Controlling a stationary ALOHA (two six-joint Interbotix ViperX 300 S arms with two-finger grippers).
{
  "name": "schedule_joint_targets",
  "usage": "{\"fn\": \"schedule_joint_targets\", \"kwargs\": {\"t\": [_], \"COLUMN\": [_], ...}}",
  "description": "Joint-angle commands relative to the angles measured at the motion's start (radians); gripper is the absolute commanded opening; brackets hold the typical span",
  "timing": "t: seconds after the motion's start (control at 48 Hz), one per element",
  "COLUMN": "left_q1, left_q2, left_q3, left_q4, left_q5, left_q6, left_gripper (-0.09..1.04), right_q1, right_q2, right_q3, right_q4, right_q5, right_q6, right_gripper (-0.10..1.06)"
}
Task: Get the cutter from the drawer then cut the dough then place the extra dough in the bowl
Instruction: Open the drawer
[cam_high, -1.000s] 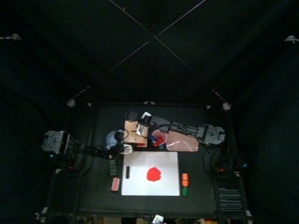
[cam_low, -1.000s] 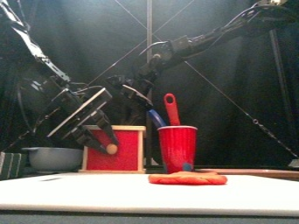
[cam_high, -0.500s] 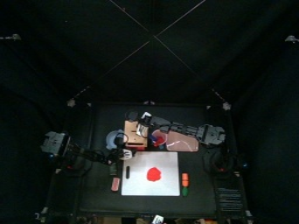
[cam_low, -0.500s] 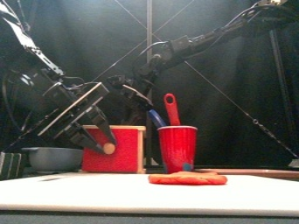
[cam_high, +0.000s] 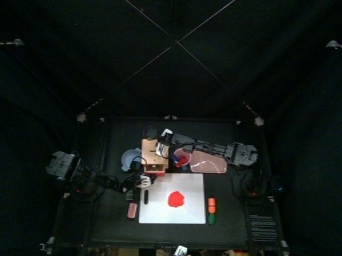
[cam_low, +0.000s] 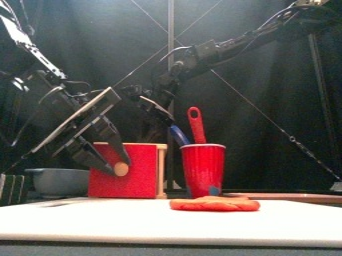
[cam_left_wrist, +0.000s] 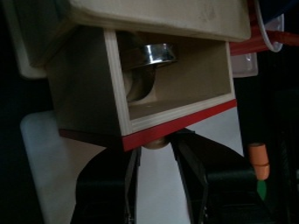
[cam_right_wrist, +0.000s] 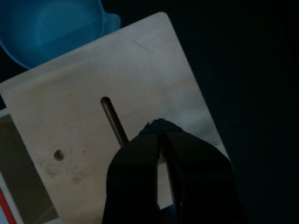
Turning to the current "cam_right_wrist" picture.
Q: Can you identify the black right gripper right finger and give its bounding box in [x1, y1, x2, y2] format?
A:
[150, 117, 250, 224]

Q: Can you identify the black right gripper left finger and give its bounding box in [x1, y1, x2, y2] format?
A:
[102, 123, 164, 224]

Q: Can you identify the drawer with red front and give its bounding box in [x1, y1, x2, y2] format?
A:
[0, 108, 63, 224]

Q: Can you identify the blue plastic bowl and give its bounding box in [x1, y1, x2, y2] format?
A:
[0, 0, 123, 70]

